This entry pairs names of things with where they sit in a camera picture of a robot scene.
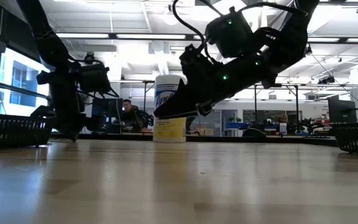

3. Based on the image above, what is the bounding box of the black plastic mesh basket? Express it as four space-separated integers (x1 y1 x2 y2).
0 112 55 149
330 121 358 156

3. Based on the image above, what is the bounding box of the black aluminium table frame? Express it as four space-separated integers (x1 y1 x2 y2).
50 132 338 147

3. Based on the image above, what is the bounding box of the black monitor on arm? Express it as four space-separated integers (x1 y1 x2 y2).
327 98 357 124

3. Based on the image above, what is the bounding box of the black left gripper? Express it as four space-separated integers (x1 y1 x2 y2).
30 93 106 142

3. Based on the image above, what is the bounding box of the blue storage bin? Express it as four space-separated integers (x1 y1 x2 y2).
225 121 253 130

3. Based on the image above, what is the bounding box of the black computer monitor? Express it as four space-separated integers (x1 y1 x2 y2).
91 98 124 118

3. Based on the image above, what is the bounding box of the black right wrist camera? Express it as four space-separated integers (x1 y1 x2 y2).
178 43 213 71

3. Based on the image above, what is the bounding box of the Lysol wipes canister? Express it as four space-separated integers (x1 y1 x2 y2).
152 74 188 144

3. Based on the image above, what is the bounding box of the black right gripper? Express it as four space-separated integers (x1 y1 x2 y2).
153 50 284 120

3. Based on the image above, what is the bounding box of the person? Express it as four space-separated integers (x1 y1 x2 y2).
277 113 289 127
116 98 147 133

